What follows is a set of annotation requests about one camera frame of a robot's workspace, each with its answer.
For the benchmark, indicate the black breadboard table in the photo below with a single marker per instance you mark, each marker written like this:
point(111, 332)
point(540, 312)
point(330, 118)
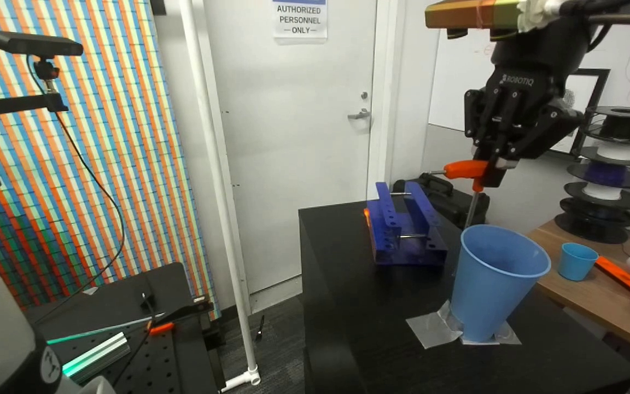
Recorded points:
point(161, 364)

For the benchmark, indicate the thin white pole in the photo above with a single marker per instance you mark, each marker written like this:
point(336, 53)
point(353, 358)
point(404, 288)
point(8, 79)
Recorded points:
point(224, 220)

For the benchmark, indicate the large blue cup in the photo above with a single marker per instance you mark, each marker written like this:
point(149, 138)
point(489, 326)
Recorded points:
point(492, 281)

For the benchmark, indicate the blue and orange toolbox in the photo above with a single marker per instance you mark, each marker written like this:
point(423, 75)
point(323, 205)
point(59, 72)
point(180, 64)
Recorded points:
point(402, 233)

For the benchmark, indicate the black carrying case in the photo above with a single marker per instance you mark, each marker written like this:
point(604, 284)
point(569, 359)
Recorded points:
point(438, 192)

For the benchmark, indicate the small blue cup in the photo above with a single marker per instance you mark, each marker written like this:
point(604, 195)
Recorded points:
point(575, 264)

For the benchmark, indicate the black cabinet table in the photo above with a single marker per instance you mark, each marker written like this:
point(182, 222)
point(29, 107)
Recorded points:
point(371, 329)

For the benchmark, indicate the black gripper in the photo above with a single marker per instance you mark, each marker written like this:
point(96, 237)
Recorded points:
point(529, 66)

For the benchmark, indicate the authorized personnel sign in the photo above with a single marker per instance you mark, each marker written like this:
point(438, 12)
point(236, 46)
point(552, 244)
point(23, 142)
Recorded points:
point(299, 19)

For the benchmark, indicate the stack of filament spools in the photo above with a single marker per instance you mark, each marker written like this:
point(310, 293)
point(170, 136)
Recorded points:
point(610, 182)

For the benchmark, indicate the white door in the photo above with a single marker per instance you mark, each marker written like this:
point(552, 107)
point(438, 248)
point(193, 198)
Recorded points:
point(294, 146)

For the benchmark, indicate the shiny brown bar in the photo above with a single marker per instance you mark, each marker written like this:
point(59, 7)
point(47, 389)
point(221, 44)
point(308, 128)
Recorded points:
point(475, 14)

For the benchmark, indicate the black and orange clamp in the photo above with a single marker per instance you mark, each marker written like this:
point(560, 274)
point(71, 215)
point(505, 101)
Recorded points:
point(160, 329)

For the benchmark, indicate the black stereo camera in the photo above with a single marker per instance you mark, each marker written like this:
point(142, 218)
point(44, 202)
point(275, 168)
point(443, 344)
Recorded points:
point(34, 44)

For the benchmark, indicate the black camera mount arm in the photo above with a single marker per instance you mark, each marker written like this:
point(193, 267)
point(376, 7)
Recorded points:
point(16, 106)

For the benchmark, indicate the wooden desk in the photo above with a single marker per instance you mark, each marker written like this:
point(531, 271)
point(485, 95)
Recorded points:
point(600, 298)

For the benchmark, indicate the shiny metal bar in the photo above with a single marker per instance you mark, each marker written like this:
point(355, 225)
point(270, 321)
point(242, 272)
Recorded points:
point(93, 354)

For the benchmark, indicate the grey cloth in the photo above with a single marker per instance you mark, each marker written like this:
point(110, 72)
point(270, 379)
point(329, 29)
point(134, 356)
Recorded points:
point(432, 329)

